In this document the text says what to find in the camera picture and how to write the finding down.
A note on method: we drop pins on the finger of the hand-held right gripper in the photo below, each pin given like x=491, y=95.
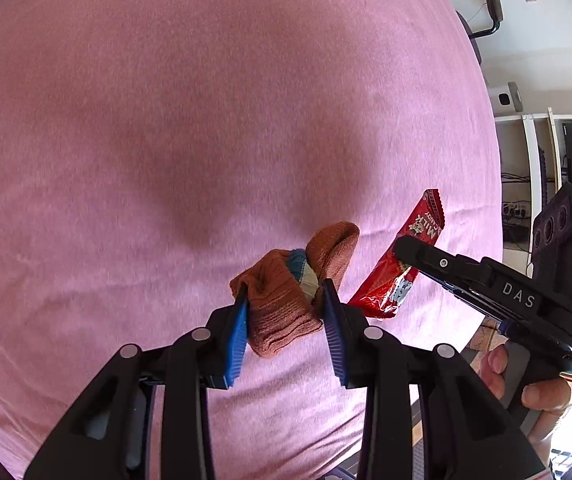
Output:
x=471, y=296
x=436, y=260

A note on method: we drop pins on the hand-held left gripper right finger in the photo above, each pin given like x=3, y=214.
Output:
x=334, y=330

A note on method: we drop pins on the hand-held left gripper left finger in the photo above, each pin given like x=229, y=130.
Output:
x=236, y=340

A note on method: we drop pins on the long red candy wrapper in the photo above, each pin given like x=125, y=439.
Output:
x=418, y=220

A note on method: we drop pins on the orange-brown sock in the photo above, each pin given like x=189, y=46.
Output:
x=286, y=310

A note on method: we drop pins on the person's right hand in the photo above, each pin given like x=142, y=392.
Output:
x=546, y=395

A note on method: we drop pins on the white power strip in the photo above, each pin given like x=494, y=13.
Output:
x=516, y=209

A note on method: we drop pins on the white shelf unit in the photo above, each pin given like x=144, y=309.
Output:
x=531, y=150

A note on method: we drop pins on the grey box device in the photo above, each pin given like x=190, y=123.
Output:
x=506, y=97

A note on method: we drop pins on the black office chair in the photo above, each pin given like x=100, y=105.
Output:
x=493, y=2

